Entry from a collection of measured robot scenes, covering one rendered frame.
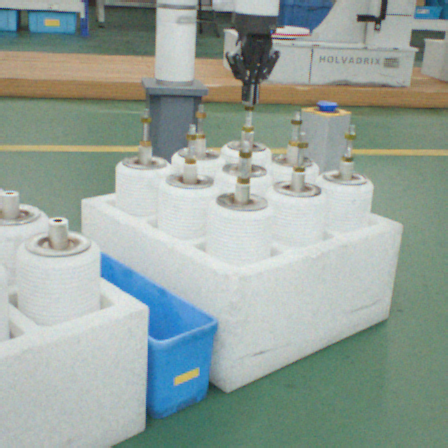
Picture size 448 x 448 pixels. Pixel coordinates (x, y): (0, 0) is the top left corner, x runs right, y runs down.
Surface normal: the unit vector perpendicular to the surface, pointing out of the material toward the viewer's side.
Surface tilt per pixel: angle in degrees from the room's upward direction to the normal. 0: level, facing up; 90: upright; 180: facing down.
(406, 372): 0
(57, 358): 90
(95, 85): 90
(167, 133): 90
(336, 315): 90
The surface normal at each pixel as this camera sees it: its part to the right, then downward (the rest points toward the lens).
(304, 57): 0.20, 0.36
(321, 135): -0.74, 0.19
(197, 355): 0.67, 0.33
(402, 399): 0.07, -0.94
